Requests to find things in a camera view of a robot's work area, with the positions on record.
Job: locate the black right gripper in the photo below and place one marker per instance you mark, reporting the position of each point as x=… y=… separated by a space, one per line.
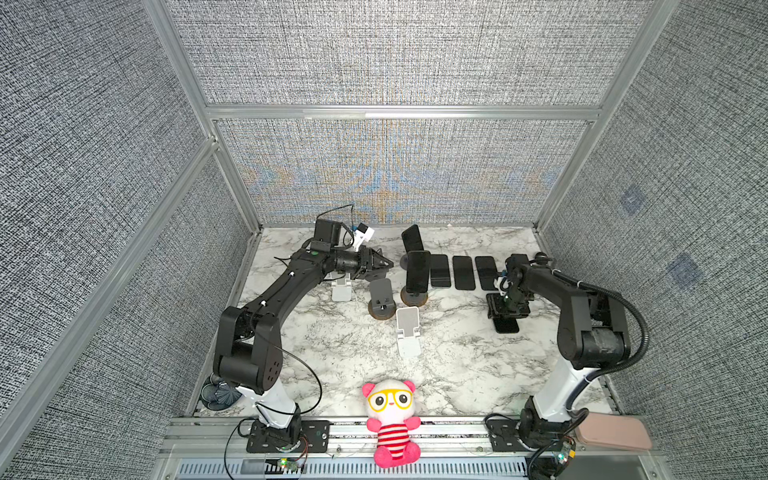
x=496 y=308

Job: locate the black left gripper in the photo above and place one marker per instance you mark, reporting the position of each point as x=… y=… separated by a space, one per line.
x=366 y=262

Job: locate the black front phone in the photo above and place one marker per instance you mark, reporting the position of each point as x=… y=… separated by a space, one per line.
x=505 y=325

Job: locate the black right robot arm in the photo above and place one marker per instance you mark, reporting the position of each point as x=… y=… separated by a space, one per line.
x=592 y=338

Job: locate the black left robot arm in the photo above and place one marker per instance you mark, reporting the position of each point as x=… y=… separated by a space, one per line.
x=248 y=348

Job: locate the black phone right wooden stand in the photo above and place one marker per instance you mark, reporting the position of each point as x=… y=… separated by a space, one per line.
x=418 y=271

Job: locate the round wooden right stand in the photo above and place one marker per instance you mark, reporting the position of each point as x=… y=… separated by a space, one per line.
x=413 y=299

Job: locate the white rear phone stand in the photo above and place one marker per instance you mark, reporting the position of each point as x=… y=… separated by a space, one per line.
x=342 y=290

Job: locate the white phone stand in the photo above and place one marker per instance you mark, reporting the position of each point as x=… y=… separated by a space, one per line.
x=342 y=290
x=408 y=332

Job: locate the white front phone stand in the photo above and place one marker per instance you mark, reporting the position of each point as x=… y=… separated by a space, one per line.
x=408 y=332

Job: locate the pink panda plush toy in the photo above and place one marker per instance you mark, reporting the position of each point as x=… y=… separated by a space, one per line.
x=391 y=414

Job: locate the pink pad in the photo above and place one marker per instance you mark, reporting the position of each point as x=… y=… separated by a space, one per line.
x=614 y=432

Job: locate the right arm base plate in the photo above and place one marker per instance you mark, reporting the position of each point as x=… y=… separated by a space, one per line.
x=503 y=434

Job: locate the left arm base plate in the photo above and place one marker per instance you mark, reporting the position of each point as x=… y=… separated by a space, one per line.
x=309 y=435

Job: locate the aluminium front rail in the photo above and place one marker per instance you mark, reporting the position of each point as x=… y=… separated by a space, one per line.
x=451 y=448

